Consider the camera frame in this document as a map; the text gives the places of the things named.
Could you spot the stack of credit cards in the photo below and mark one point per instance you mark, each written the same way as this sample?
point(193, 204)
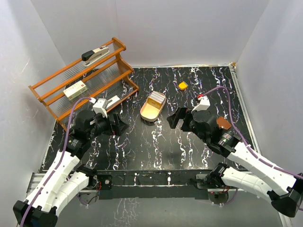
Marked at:
point(158, 97)

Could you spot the yellow tape measure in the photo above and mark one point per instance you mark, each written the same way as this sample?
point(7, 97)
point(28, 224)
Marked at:
point(183, 86)

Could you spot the small white stapler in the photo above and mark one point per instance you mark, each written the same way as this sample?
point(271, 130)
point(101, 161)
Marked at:
point(112, 101)

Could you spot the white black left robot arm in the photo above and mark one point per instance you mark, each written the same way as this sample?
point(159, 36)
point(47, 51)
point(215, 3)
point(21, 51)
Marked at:
point(65, 178)

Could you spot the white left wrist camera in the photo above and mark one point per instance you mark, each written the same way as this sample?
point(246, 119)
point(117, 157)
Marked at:
point(100, 107)

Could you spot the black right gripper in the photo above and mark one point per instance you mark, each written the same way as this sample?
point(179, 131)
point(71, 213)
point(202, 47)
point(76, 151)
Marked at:
point(182, 113)

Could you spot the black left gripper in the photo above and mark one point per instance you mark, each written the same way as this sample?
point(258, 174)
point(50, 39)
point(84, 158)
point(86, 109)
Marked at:
point(119, 127)

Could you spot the white red staples box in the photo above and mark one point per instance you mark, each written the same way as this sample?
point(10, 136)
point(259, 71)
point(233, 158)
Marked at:
point(75, 90)

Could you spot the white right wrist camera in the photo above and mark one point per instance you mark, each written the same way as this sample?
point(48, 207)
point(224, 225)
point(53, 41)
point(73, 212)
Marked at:
point(203, 103)

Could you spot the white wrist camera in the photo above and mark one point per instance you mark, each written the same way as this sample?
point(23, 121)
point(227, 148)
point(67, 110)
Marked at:
point(100, 107)
point(203, 103)

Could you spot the brown leather card holder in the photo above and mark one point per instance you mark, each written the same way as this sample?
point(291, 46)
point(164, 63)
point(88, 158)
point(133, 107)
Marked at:
point(223, 123)

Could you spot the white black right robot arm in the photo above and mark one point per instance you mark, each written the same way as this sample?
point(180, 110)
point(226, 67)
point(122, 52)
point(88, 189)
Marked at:
point(281, 188)

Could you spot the beige oval tray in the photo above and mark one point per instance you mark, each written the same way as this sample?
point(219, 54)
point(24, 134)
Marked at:
point(151, 110)

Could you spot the orange wooden shelf rack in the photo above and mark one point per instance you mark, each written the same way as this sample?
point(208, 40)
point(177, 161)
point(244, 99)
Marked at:
point(99, 73)

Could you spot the black white stapler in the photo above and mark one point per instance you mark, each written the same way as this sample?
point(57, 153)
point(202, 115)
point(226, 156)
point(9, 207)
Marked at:
point(92, 56)

